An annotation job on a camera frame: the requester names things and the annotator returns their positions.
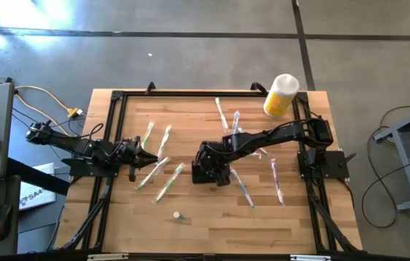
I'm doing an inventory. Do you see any yellow canister with white lid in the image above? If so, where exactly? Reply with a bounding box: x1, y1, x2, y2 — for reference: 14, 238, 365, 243
263, 73, 300, 119

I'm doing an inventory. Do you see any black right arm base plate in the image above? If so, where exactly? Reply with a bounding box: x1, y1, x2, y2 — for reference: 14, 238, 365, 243
297, 150, 357, 179

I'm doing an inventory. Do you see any black diagonal beam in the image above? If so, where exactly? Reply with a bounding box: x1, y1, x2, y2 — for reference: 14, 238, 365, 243
7, 157, 71, 196

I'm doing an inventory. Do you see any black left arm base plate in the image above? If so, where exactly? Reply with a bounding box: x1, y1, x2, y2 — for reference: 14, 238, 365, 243
61, 157, 120, 178

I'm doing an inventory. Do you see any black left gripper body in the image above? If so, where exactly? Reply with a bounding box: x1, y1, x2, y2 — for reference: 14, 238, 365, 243
115, 136, 143, 182

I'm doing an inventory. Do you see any long blue toothbrush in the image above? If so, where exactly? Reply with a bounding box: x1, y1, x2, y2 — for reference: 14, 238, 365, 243
230, 168, 255, 210

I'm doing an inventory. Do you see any white table clamp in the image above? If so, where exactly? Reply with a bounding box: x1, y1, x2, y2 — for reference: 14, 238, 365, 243
290, 254, 332, 261
87, 253, 129, 261

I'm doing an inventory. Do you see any black aluminium table frame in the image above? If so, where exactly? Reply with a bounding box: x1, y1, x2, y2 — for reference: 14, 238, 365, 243
59, 82, 364, 254

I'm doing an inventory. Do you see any white toothbrush in clear wrapper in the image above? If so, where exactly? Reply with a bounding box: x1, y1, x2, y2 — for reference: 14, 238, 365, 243
214, 96, 230, 133

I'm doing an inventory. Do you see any grey metal table frame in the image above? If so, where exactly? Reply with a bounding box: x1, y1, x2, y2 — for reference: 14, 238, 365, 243
373, 101, 410, 212

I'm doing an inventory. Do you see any black floor cable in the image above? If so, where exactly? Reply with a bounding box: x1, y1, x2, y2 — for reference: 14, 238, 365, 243
361, 156, 410, 229
366, 104, 410, 182

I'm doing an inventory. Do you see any yellow cable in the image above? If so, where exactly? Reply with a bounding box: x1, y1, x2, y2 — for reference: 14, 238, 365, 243
0, 59, 82, 137

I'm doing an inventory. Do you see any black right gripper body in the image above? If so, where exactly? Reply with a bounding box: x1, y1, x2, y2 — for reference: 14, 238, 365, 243
195, 139, 233, 171

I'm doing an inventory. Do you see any purple toothbrush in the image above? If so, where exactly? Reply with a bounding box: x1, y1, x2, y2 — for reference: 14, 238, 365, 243
270, 157, 285, 206

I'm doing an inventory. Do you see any green toothbrush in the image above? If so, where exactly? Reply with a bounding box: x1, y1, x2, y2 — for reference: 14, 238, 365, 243
134, 156, 172, 192
152, 162, 186, 204
156, 124, 173, 162
141, 120, 155, 149

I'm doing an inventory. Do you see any pink toothbrush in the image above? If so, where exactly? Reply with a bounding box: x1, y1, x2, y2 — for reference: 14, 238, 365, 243
242, 146, 271, 160

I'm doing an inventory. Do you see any white printed paper sheet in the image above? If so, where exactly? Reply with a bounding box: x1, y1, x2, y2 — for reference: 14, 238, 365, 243
18, 162, 57, 211

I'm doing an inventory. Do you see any short blue toothbrush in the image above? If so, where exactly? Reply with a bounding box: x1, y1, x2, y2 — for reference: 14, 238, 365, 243
231, 110, 242, 135

